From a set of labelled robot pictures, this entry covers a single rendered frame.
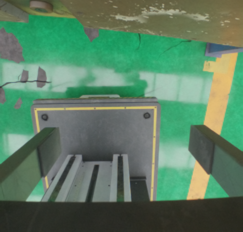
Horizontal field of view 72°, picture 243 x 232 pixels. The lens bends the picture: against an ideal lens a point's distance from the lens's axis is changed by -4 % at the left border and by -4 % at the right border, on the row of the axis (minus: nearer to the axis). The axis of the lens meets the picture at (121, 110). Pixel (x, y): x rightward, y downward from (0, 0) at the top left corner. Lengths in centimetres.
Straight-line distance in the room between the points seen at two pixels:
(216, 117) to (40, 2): 130
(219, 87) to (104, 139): 90
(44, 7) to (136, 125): 69
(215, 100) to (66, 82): 107
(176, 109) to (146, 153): 45
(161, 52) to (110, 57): 34
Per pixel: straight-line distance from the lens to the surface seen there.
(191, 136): 17
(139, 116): 93
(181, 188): 164
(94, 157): 103
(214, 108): 142
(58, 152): 17
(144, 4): 32
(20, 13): 59
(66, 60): 126
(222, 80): 141
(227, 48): 116
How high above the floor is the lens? 121
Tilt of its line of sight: 76 degrees down
